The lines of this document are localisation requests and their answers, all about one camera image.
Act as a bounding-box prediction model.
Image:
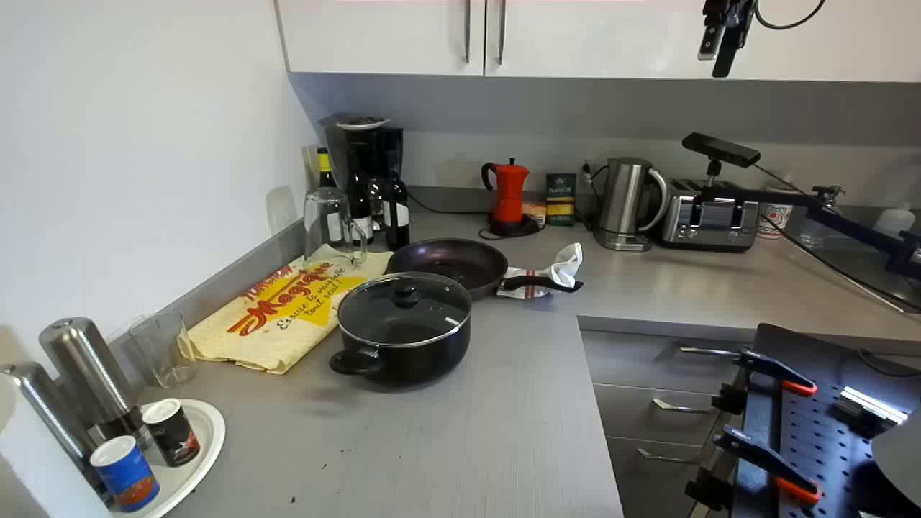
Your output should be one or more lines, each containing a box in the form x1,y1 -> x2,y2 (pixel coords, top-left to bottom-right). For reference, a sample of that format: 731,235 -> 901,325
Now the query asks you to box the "glass pot lid black knob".
337,269 -> 472,347

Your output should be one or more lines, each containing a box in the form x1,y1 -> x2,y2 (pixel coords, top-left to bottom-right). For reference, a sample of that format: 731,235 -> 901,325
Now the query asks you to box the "black cooking pot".
328,312 -> 472,384

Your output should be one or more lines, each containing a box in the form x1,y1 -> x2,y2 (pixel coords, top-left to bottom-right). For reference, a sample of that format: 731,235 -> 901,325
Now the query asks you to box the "tall steel grinder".
40,317 -> 140,437

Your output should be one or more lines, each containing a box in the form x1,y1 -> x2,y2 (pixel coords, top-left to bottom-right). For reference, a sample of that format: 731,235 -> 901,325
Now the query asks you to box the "white round plate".
112,397 -> 229,518

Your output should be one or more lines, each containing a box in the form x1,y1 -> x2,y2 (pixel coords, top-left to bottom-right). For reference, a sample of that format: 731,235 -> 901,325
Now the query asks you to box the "clear glass bottle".
304,147 -> 344,252

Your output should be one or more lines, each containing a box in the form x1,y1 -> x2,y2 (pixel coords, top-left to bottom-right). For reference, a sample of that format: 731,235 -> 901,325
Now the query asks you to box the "stainless steel electric kettle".
587,157 -> 666,252

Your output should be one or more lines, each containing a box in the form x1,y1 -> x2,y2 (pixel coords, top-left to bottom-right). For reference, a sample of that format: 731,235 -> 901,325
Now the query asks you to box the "black frying pan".
384,237 -> 580,299

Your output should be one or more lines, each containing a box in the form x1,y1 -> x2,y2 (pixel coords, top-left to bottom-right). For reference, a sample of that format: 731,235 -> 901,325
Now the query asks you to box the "blue spice jar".
88,435 -> 157,512

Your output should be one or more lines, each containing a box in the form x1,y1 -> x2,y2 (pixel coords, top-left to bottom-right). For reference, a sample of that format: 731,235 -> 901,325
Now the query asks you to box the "silver toaster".
658,177 -> 758,252

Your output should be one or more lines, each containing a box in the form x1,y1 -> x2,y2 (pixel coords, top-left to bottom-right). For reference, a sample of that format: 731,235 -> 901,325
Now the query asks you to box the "dark wine bottle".
384,173 -> 407,249

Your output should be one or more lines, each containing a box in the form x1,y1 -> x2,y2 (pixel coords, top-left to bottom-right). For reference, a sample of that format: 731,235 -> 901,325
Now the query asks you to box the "yellow cloth with red print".
178,245 -> 387,374

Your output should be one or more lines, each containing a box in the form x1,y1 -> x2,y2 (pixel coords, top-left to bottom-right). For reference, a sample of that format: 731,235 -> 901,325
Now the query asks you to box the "blue perforated metal plate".
731,325 -> 921,518

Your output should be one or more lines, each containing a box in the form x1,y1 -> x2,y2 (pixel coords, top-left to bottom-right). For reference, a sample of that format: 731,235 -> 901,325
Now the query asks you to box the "black spice jar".
140,397 -> 197,465

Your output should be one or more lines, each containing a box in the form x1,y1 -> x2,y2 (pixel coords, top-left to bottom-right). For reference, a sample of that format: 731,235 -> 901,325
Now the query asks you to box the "black camera on stand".
682,132 -> 921,278

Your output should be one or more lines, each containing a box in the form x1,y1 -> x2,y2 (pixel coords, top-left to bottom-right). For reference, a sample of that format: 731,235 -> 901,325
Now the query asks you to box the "black orange clamp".
685,429 -> 822,509
709,347 -> 817,413

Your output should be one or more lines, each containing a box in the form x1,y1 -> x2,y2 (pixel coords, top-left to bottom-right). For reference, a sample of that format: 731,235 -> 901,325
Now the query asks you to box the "red moka pot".
481,157 -> 528,233

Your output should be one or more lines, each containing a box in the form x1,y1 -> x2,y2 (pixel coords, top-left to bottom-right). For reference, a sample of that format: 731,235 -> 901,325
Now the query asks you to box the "black coffee machine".
328,114 -> 403,222

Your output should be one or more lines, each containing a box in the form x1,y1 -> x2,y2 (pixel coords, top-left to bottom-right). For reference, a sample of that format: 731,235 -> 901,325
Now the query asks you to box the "small green box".
544,173 -> 574,225

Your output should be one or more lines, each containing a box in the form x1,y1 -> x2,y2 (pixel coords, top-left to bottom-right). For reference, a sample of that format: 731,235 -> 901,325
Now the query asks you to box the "lower black orange clamp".
685,429 -> 822,509

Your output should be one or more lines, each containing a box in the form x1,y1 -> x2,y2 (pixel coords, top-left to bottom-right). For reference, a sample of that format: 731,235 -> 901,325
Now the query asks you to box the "upper black orange clamp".
709,347 -> 817,413

